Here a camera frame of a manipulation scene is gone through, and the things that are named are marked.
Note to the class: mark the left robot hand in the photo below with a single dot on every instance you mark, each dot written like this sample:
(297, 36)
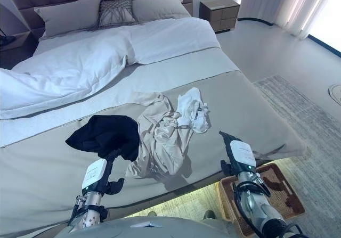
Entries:
(96, 174)

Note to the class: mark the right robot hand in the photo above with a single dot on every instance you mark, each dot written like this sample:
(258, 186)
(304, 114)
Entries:
(239, 152)

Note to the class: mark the black garment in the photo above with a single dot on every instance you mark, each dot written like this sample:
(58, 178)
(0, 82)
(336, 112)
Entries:
(105, 136)

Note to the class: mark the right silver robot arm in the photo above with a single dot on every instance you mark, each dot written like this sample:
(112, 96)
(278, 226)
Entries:
(259, 208)

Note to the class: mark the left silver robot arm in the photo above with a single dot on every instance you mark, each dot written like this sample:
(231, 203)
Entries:
(86, 210)

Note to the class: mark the brown cloth in basket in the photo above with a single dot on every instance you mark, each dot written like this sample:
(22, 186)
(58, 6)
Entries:
(279, 186)

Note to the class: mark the woven wicker basket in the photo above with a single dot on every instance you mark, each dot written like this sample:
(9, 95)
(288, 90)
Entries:
(279, 203)

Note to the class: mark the bed with beige cover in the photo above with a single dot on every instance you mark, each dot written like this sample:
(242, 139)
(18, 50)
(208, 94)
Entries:
(133, 110)

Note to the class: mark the white garment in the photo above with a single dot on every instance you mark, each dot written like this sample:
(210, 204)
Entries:
(193, 110)

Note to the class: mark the beige garment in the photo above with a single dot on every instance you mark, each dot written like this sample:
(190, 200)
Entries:
(160, 144)

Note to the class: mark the grey robot torso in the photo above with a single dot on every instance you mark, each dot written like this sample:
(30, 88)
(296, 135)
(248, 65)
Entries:
(144, 227)

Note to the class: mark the round white floor object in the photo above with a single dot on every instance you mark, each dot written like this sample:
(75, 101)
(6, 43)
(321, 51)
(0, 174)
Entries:
(335, 91)

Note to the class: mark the white duvet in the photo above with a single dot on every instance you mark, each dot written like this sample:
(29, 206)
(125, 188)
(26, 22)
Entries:
(88, 59)

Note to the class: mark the brown wooden nightstand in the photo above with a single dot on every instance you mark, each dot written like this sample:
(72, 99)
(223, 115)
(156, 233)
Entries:
(220, 14)

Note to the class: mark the white sheer curtain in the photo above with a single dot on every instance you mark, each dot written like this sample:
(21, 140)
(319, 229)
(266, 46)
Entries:
(287, 6)

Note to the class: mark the large beige pillow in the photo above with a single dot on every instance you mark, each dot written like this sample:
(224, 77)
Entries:
(69, 15)

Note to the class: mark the patterned decorative cushion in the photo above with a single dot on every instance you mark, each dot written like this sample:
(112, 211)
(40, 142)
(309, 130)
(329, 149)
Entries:
(117, 14)

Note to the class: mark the flat beige pillow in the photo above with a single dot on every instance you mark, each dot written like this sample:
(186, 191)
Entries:
(158, 9)

